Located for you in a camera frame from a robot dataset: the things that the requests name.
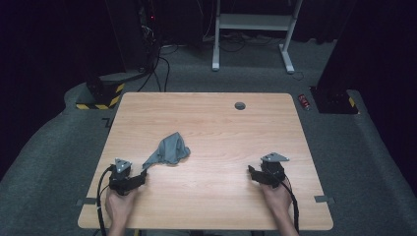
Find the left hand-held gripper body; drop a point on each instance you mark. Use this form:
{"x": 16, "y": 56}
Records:
{"x": 120, "y": 178}

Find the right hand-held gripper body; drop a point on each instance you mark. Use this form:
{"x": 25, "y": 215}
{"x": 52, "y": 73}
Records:
{"x": 274, "y": 170}

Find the grey cloth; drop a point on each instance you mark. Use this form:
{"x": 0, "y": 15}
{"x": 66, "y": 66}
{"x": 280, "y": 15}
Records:
{"x": 170, "y": 150}

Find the person's left hand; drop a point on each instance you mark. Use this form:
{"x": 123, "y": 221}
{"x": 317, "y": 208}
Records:
{"x": 119, "y": 205}

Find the person's right hand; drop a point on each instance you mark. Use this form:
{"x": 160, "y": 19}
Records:
{"x": 278, "y": 198}

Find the grey tape piece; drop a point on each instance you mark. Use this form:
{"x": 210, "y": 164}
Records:
{"x": 87, "y": 201}
{"x": 324, "y": 199}

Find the grey table grommet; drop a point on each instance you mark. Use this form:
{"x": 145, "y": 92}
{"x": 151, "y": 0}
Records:
{"x": 240, "y": 106}

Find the red can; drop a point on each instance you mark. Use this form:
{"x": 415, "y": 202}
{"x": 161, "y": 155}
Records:
{"x": 304, "y": 101}

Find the black yellow striped stand base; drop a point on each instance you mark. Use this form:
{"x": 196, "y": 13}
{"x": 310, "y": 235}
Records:
{"x": 101, "y": 95}

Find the dark equipment cabinet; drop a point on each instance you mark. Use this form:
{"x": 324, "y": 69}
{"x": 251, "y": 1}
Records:
{"x": 131, "y": 36}

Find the white metal stand frame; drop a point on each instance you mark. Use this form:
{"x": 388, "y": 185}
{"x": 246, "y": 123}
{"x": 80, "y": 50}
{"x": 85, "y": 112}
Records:
{"x": 252, "y": 23}

